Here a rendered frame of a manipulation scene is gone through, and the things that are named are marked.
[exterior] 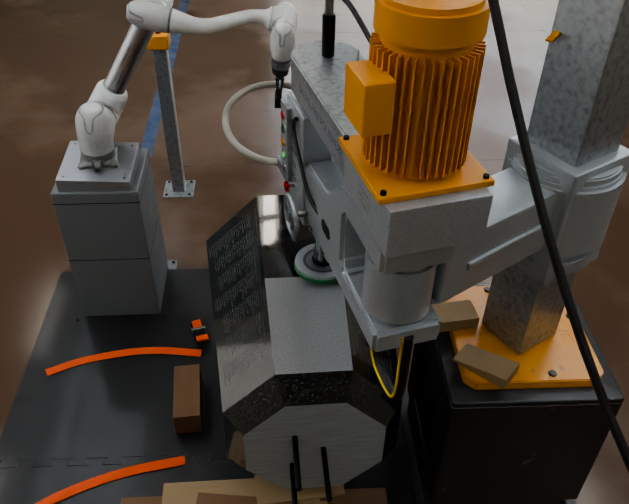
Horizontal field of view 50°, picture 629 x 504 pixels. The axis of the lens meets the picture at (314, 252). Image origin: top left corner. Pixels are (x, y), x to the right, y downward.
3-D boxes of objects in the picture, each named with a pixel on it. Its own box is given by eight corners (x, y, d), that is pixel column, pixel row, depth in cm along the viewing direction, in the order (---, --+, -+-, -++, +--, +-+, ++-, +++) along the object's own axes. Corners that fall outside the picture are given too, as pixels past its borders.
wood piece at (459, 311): (468, 309, 257) (469, 299, 254) (477, 327, 249) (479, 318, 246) (417, 315, 254) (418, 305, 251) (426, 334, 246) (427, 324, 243)
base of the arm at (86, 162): (77, 174, 310) (75, 164, 307) (80, 148, 326) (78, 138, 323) (118, 172, 314) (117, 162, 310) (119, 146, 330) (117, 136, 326)
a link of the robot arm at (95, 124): (75, 156, 311) (67, 114, 297) (85, 135, 325) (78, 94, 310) (111, 158, 312) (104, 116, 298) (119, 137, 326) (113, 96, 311)
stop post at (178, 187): (195, 181, 463) (177, 25, 395) (193, 197, 448) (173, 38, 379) (166, 181, 462) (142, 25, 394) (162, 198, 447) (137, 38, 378)
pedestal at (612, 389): (532, 392, 325) (572, 276, 278) (581, 520, 274) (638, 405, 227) (397, 396, 322) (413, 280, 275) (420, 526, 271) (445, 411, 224)
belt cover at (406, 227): (482, 252, 160) (494, 194, 150) (383, 271, 155) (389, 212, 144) (350, 82, 231) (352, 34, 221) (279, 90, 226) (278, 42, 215)
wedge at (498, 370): (517, 372, 233) (520, 362, 230) (503, 390, 227) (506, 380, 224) (466, 344, 242) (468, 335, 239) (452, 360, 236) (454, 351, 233)
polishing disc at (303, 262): (342, 285, 251) (342, 282, 251) (288, 274, 256) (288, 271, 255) (355, 250, 267) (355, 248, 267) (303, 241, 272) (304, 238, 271)
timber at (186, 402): (177, 382, 325) (174, 365, 317) (202, 380, 326) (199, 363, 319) (175, 434, 302) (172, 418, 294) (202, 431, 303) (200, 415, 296)
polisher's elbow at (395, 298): (398, 271, 199) (404, 217, 186) (444, 308, 187) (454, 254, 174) (347, 296, 190) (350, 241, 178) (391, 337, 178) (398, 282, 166)
